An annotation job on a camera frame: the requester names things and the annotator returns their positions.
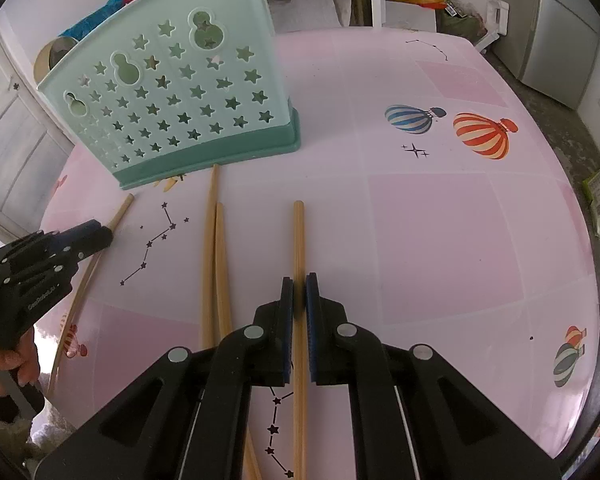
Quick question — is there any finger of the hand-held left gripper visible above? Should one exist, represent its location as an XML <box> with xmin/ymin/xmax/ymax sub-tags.
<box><xmin>0</xmin><ymin>241</ymin><xmax>112</xmax><ymax>294</ymax></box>
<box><xmin>0</xmin><ymin>220</ymin><xmax>113</xmax><ymax>262</ymax></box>

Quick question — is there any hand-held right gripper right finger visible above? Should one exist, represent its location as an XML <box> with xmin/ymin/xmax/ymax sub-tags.
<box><xmin>305</xmin><ymin>272</ymin><xmax>563</xmax><ymax>480</ymax></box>

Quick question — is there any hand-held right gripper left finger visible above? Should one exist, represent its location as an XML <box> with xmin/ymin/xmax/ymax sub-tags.
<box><xmin>35</xmin><ymin>276</ymin><xmax>295</xmax><ymax>480</ymax></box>

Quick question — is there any teal plastic utensil holder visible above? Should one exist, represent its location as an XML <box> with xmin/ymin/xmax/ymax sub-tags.
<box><xmin>36</xmin><ymin>0</ymin><xmax>302</xmax><ymax>191</ymax></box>

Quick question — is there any person's left hand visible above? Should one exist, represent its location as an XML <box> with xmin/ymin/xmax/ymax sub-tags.
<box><xmin>0</xmin><ymin>332</ymin><xmax>41</xmax><ymax>395</ymax></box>

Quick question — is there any white door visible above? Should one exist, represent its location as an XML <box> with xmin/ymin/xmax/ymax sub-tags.
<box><xmin>0</xmin><ymin>20</ymin><xmax>76</xmax><ymax>241</ymax></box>

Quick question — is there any round beige-rimmed disc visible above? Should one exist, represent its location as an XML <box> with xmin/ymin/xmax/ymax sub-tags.
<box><xmin>34</xmin><ymin>37</ymin><xmax>80</xmax><ymax>83</ymax></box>

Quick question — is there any blue plastic bag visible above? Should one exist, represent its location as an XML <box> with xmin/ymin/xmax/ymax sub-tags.
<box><xmin>57</xmin><ymin>0</ymin><xmax>126</xmax><ymax>41</ymax></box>

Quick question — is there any dark green bag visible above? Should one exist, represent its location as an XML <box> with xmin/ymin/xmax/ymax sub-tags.
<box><xmin>437</xmin><ymin>5</ymin><xmax>487</xmax><ymax>43</ymax></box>

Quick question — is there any white plastic holder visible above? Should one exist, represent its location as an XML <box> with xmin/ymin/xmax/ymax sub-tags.
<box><xmin>476</xmin><ymin>0</ymin><xmax>511</xmax><ymax>53</ymax></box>

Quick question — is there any grey refrigerator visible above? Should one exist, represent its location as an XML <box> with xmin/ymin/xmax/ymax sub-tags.
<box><xmin>495</xmin><ymin>0</ymin><xmax>600</xmax><ymax>111</ymax></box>

